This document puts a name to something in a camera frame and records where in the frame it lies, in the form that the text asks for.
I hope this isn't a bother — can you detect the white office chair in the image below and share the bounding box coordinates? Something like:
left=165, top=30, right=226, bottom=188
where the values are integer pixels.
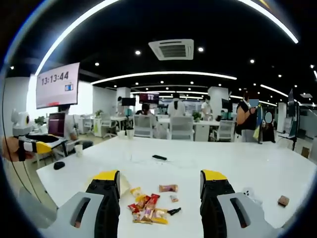
left=133, top=114, right=154, bottom=138
left=169, top=116, right=195, bottom=142
left=214, top=119, right=235, bottom=142
left=101, top=113, right=114, bottom=139

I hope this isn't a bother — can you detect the white dotted device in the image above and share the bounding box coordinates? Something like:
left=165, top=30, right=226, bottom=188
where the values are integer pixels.
left=242, top=187, right=256, bottom=199

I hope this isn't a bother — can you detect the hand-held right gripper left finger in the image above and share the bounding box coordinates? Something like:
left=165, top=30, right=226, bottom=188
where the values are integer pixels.
left=39, top=170, right=121, bottom=238

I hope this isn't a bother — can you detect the monitor on black stand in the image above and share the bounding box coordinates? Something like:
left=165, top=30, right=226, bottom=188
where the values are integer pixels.
left=277, top=88, right=301, bottom=151

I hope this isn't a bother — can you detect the ceiling air conditioner vent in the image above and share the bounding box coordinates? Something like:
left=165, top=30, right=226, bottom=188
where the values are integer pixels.
left=148, top=39, right=195, bottom=61

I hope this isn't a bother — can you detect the pile of food snack packets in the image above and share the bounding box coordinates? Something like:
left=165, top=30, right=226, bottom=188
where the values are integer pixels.
left=127, top=184, right=179, bottom=225

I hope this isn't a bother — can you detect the blue and yellow cloth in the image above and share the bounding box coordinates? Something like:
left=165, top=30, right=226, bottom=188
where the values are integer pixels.
left=253, top=104, right=264, bottom=145

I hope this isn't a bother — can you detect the person's left hand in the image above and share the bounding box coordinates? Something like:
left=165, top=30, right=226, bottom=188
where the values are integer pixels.
left=1, top=136, right=36, bottom=163

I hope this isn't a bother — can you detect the dark laptop screen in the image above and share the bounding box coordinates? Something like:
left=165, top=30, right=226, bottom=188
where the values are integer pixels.
left=48, top=112, right=66, bottom=138

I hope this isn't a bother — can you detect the red hanging display screen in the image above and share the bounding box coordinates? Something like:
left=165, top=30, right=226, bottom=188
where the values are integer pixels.
left=139, top=92, right=160, bottom=104

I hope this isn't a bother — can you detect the large wall display screen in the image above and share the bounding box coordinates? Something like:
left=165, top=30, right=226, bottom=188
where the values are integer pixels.
left=35, top=62, right=81, bottom=110

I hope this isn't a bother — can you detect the small brown box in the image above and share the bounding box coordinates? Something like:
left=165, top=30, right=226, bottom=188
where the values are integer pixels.
left=277, top=195, right=290, bottom=207

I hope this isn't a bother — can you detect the white paper container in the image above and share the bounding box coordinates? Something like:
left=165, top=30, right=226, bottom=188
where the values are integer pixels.
left=119, top=172, right=131, bottom=198

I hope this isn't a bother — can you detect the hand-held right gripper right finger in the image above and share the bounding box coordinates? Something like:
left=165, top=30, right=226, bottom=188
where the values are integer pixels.
left=200, top=169, right=283, bottom=238

